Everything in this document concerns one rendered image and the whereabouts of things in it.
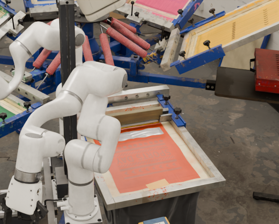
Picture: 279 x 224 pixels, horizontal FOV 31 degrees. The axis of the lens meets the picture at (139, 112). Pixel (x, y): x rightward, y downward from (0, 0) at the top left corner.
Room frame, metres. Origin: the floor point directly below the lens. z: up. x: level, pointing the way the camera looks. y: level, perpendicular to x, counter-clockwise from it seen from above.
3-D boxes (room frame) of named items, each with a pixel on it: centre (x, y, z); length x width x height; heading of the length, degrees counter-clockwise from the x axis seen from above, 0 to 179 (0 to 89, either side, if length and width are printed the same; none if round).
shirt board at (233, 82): (3.01, -0.29, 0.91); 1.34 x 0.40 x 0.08; 81
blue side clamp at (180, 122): (2.46, -0.18, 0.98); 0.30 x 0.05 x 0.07; 21
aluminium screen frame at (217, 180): (2.13, -0.01, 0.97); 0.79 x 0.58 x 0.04; 21
